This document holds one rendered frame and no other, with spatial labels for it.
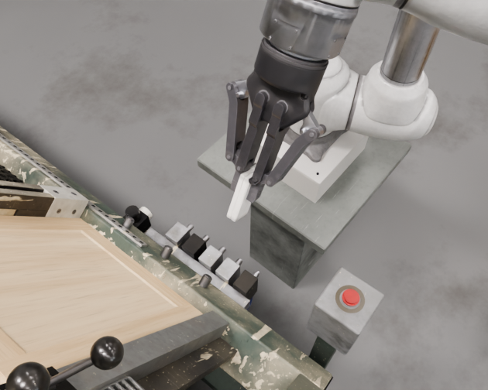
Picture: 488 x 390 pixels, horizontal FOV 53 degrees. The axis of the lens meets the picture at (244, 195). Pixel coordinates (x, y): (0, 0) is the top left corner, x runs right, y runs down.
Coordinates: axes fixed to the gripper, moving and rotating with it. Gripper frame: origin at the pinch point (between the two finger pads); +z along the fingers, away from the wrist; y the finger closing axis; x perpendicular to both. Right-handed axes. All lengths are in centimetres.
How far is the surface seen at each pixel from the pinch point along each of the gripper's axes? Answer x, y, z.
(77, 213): 22, -52, 51
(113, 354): -20.6, 0.5, 13.3
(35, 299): -11.3, -24.7, 34.3
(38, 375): -30.3, 0.1, 7.2
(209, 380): 53, -12, 118
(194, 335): 9.8, -4.3, 43.2
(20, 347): -20.7, -15.3, 28.7
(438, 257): 157, 31, 87
